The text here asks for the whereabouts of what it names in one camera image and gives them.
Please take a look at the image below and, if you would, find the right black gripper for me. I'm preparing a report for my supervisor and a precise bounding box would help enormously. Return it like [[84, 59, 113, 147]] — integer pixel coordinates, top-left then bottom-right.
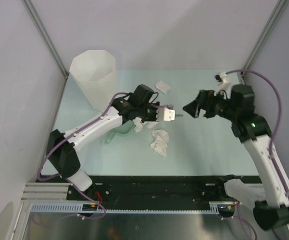
[[182, 88, 238, 122]]

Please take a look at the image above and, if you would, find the green plastic dustpan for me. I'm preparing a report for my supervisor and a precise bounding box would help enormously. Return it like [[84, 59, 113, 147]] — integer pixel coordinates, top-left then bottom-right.
[[105, 121, 134, 144]]

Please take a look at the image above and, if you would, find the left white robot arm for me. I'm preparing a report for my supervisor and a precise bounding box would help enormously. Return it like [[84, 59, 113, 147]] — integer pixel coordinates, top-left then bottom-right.
[[44, 84, 160, 200]]

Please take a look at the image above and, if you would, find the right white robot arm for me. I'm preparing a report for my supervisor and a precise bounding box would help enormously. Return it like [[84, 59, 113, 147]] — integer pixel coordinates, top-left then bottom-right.
[[182, 84, 289, 231]]

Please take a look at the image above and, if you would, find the large bottom paper scrap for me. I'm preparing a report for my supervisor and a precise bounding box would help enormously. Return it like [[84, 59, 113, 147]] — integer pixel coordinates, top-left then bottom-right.
[[150, 129, 170, 157]]

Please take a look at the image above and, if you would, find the white faceted waste bin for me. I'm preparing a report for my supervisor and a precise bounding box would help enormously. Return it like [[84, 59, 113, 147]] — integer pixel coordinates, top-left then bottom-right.
[[69, 50, 119, 112]]

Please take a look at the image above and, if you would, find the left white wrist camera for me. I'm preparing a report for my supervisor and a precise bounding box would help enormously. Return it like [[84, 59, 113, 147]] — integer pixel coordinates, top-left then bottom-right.
[[156, 107, 176, 122]]

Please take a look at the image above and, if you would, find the right aluminium frame post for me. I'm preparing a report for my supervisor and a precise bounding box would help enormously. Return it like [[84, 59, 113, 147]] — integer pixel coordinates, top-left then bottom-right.
[[241, 0, 289, 76]]

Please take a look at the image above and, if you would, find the aluminium frame post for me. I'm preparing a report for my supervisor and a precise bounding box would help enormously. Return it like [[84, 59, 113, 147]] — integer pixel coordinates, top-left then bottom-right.
[[21, 0, 69, 79], [241, 0, 289, 76]]

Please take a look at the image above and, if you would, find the right aluminium side rail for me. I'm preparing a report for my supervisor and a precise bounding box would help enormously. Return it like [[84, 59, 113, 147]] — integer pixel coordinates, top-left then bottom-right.
[[236, 70, 277, 176]]

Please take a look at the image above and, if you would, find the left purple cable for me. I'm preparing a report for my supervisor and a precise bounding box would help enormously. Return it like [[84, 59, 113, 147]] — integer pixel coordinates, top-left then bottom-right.
[[36, 91, 174, 221]]

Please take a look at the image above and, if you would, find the grey slotted cable duct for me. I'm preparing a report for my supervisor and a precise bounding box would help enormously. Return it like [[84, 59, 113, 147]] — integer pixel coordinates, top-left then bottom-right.
[[28, 201, 238, 216]]

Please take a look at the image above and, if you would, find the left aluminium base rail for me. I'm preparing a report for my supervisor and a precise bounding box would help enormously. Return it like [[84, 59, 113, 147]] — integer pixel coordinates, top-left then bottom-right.
[[21, 182, 69, 202]]

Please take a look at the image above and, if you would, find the left aluminium frame post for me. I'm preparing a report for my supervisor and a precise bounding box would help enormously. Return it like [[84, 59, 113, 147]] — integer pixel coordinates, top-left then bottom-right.
[[21, 0, 69, 79]]

